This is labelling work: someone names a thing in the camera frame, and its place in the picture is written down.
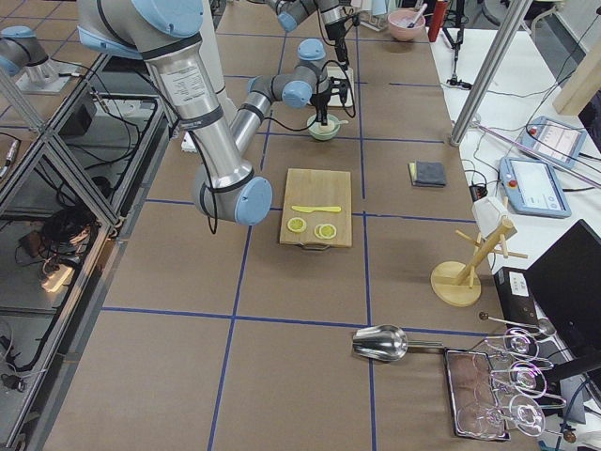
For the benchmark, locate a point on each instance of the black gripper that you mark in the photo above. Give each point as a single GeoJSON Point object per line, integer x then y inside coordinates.
{"type": "Point", "coordinates": [322, 100]}
{"type": "Point", "coordinates": [334, 32]}

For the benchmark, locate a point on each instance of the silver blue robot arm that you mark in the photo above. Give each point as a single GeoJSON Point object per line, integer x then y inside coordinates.
{"type": "Point", "coordinates": [166, 35]}
{"type": "Point", "coordinates": [291, 14]}

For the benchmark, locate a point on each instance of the pale green bowl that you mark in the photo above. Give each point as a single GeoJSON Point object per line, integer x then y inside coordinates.
{"type": "Point", "coordinates": [322, 132]}

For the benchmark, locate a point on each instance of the pink bowl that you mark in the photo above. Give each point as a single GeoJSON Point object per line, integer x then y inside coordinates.
{"type": "Point", "coordinates": [404, 26]}

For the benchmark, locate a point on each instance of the red bottle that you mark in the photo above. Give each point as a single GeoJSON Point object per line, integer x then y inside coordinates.
{"type": "Point", "coordinates": [437, 19]}

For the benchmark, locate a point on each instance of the grey and yellow folded cloth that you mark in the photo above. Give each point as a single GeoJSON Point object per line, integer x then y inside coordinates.
{"type": "Point", "coordinates": [427, 174]}

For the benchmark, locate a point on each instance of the bamboo cutting board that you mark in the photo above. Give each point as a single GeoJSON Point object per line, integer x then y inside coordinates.
{"type": "Point", "coordinates": [312, 187]}

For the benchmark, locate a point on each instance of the yellow plastic knife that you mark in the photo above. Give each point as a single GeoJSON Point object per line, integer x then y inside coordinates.
{"type": "Point", "coordinates": [311, 209]}

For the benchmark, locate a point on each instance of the lower lemon slice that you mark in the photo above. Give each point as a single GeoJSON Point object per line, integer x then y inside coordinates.
{"type": "Point", "coordinates": [296, 225]}

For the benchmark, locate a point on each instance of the upper top lemon slice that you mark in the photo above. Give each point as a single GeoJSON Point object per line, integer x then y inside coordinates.
{"type": "Point", "coordinates": [328, 231]}

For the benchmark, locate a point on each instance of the near blue teach pendant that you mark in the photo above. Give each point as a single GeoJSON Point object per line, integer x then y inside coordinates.
{"type": "Point", "coordinates": [532, 188]}

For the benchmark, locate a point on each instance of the blue teach pendant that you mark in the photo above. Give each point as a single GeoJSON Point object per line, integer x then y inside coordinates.
{"type": "Point", "coordinates": [556, 140]}
{"type": "Point", "coordinates": [532, 188]}

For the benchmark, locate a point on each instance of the wooden mug tree stand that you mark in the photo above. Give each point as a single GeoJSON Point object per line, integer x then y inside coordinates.
{"type": "Point", "coordinates": [457, 283]}

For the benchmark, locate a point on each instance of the far blue teach pendant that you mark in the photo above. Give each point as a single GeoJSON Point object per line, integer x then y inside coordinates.
{"type": "Point", "coordinates": [556, 140]}

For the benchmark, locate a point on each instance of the metal scoop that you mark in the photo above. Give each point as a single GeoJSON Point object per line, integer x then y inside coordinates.
{"type": "Point", "coordinates": [388, 343]}

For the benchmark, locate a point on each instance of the black laptop monitor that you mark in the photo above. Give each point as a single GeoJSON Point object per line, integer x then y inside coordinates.
{"type": "Point", "coordinates": [565, 283]}

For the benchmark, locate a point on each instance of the clear wine glass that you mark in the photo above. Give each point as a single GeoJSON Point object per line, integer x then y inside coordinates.
{"type": "Point", "coordinates": [523, 346]}

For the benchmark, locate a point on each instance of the dark rectangular tray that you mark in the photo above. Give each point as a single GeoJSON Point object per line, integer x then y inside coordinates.
{"type": "Point", "coordinates": [468, 380]}

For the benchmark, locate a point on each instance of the aluminium frame post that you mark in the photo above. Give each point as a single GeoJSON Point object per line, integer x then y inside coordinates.
{"type": "Point", "coordinates": [496, 53]}

